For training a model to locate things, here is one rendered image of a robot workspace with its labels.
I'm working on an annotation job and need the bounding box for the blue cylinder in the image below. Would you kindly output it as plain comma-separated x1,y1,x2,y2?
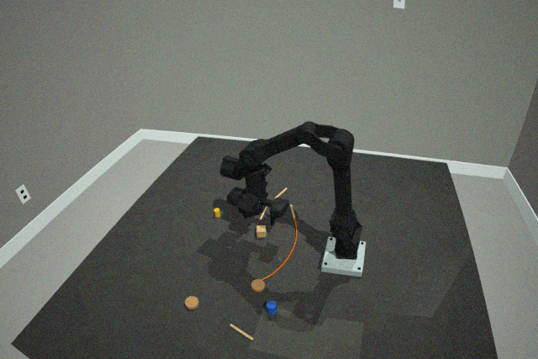
266,301,277,315

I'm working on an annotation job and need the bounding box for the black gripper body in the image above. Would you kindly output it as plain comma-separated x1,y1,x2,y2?
227,182,289,218

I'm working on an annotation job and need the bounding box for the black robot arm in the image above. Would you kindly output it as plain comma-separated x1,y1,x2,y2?
220,122,363,260

